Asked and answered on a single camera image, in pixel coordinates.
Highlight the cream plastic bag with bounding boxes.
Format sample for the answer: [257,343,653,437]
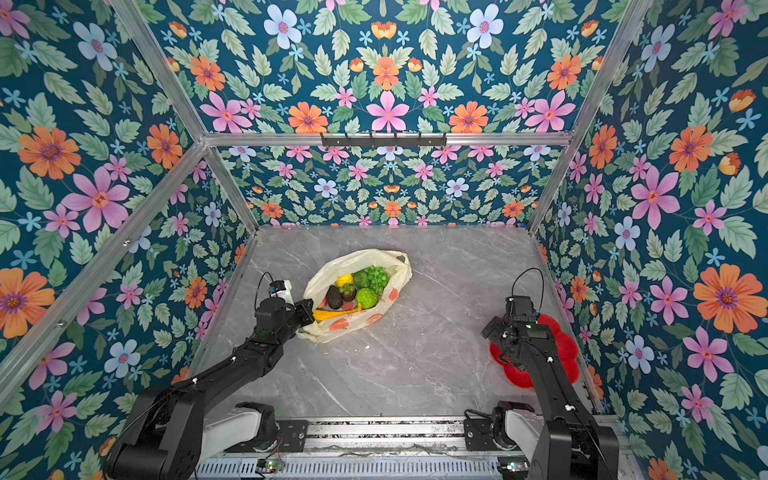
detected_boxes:
[297,249,412,343]

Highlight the red flower-shaped plate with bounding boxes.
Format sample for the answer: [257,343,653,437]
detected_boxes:
[489,315,580,389]

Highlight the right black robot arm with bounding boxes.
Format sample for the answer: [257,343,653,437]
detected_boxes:
[482,295,620,479]

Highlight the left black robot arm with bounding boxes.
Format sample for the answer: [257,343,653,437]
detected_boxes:
[104,297,314,479]

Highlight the yellow fake banana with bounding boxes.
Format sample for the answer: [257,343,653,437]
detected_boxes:
[313,306,362,323]

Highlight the dark fake avocado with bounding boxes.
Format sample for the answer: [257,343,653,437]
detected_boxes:
[326,285,344,310]

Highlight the yellow fake lemon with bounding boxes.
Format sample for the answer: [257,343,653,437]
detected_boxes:
[335,274,354,289]

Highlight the light green fake custard apple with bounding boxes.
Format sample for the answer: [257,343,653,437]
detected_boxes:
[355,288,379,310]

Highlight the green fake grapes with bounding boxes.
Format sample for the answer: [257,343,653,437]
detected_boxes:
[362,266,390,295]

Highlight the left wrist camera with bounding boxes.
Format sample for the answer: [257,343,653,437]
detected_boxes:
[269,280,294,304]

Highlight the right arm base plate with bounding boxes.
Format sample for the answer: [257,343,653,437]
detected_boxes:
[463,402,532,452]

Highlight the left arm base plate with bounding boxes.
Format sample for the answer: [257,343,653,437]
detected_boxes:
[225,420,309,454]

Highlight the aluminium mounting rail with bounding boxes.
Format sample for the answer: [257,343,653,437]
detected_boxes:
[189,409,525,479]

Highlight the black hook rail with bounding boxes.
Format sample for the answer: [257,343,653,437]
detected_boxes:
[320,133,448,148]

